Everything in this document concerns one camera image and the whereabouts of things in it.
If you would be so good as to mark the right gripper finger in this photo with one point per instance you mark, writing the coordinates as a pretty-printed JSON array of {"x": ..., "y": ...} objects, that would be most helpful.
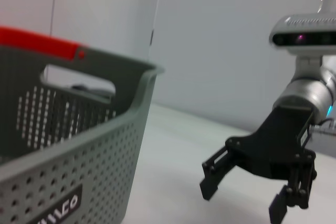
[
  {"x": 278, "y": 208},
  {"x": 212, "y": 179}
]

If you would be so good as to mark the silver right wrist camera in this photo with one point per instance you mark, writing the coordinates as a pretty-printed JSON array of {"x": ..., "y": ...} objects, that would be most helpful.
[{"x": 304, "y": 35}]

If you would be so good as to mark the grey-green perforated storage basket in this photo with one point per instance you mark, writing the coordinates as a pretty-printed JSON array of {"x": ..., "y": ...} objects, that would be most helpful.
[{"x": 92, "y": 155}]

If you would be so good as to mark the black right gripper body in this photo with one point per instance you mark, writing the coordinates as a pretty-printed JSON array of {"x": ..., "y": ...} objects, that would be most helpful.
[{"x": 275, "y": 150}]

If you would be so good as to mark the glass carafe black lid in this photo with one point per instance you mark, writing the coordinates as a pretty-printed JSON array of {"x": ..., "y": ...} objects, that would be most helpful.
[{"x": 89, "y": 91}]

